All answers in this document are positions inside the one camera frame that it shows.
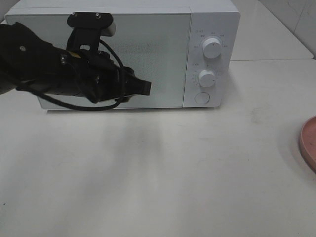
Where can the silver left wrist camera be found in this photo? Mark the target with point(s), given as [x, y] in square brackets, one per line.
[90, 20]

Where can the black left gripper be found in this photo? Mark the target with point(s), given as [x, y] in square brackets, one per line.
[97, 77]

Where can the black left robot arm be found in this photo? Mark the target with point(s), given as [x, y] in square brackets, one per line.
[72, 72]

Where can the white timer knob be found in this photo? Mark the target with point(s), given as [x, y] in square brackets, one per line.
[206, 78]

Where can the white microwave oven body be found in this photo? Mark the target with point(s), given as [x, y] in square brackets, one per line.
[208, 18]

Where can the upper white power knob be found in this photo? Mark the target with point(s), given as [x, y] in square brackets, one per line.
[212, 47]

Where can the pink round plate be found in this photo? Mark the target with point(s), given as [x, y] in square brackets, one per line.
[307, 143]

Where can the round white door button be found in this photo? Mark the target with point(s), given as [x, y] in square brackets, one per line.
[202, 98]

